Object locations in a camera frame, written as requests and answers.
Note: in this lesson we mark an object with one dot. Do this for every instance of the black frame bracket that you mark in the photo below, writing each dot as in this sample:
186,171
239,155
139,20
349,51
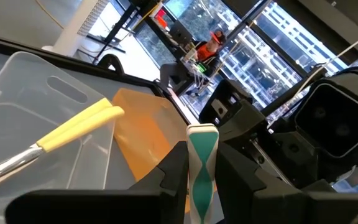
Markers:
110,63

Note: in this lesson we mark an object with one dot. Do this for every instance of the clear plastic bin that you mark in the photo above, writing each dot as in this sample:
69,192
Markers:
26,81

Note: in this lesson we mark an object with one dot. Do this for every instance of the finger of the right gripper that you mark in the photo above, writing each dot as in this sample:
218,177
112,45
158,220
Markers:
244,124

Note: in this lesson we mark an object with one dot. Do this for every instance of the orange plastic bin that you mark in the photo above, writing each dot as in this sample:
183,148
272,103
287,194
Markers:
141,130

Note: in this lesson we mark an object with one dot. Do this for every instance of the black tripod stand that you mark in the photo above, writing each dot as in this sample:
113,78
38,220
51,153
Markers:
117,31

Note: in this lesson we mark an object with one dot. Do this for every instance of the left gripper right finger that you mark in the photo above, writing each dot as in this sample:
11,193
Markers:
259,205

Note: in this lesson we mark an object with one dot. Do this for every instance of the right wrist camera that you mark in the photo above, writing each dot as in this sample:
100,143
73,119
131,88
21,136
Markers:
334,118

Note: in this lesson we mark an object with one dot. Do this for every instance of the person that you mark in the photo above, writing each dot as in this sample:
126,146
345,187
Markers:
208,51

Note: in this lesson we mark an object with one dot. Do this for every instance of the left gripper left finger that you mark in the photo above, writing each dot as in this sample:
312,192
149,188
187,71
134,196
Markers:
154,202

